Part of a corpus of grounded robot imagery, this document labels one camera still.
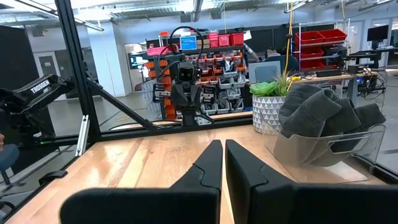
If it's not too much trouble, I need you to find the blue sign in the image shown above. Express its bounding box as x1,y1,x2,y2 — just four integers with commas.
180,35,198,51

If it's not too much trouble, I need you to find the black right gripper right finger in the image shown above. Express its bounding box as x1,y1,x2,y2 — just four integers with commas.
226,139,398,224

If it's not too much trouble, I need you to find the grey monitor back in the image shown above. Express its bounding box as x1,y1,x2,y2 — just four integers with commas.
248,60,282,84

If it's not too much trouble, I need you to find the succulent in triangle-patterned pot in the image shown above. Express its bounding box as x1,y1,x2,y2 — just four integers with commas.
249,73,299,134

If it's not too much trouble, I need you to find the wire shelf with red bins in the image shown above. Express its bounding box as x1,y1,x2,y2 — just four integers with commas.
294,19,351,71

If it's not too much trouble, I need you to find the person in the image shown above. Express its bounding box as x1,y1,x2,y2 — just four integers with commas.
242,42,261,63
0,133,21,172
264,46,299,73

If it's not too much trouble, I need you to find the yellow hanging cable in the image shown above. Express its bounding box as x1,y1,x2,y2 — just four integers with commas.
284,0,295,78

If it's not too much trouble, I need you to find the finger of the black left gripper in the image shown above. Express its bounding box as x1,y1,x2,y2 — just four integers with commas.
186,93,201,109
172,93,187,109

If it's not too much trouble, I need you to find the wooden workbench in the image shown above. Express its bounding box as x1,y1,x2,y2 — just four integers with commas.
292,70,388,105

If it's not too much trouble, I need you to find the black aluminium rig frame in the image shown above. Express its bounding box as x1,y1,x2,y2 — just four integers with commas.
0,0,398,222

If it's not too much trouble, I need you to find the black left camera cable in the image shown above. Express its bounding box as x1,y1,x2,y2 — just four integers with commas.
167,26,205,63

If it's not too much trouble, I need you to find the black table clamp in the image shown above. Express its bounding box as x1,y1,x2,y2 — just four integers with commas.
39,170,68,186

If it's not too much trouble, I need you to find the black computer monitor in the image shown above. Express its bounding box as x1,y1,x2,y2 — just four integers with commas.
366,24,389,43

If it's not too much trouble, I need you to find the silver metal bracket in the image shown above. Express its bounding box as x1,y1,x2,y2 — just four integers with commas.
75,114,91,157

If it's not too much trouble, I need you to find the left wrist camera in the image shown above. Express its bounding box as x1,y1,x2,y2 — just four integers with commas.
176,61,197,83

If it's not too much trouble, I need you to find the clear plastic bin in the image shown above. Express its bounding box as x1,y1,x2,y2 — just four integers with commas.
259,108,387,184

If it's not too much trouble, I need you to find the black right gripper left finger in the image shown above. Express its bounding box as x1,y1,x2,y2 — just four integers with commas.
59,139,224,224

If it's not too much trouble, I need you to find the red storage box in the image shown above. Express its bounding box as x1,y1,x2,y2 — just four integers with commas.
229,32,245,47

